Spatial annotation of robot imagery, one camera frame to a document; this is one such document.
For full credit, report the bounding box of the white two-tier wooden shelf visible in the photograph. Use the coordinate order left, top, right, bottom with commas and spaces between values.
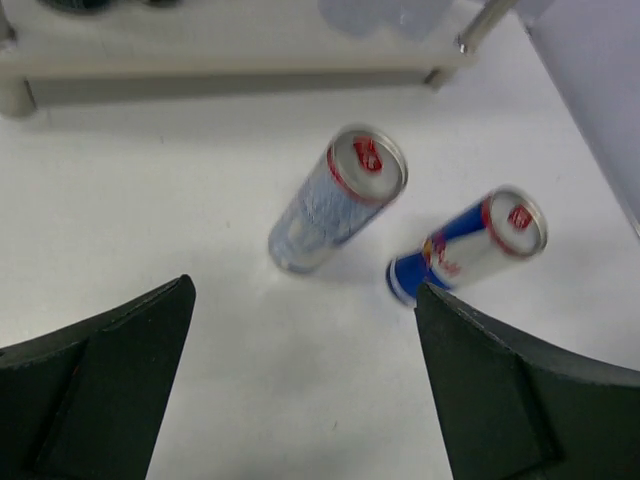
1, 1, 513, 118

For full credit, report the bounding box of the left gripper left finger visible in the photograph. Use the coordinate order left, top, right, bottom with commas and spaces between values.
1, 275, 196, 479

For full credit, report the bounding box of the blue silver can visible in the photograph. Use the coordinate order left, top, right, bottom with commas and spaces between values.
268, 125, 408, 274
385, 186, 548, 308

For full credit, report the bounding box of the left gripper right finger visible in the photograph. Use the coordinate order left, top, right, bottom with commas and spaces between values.
415, 285, 639, 479

